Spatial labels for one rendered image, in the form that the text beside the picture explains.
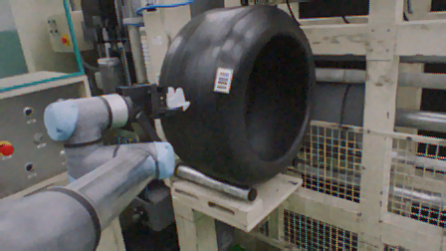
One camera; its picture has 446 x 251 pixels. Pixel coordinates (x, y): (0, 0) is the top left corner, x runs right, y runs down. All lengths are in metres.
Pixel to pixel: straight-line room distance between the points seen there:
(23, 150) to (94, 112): 0.74
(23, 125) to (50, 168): 0.20
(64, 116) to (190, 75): 0.37
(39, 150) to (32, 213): 1.09
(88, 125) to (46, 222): 0.37
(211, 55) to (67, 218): 0.63
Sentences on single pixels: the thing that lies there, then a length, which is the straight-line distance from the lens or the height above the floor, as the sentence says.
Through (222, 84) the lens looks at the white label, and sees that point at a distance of 0.87.
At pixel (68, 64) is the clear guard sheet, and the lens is 1.44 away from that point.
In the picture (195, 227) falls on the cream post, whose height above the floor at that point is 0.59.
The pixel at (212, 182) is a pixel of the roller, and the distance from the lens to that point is 1.18.
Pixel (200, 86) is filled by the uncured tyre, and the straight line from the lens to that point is 0.90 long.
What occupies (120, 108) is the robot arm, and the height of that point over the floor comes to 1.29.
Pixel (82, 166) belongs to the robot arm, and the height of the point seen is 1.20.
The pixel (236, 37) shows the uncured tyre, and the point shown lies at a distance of 0.93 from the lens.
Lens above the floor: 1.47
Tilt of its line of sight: 19 degrees down
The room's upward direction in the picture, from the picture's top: 6 degrees counter-clockwise
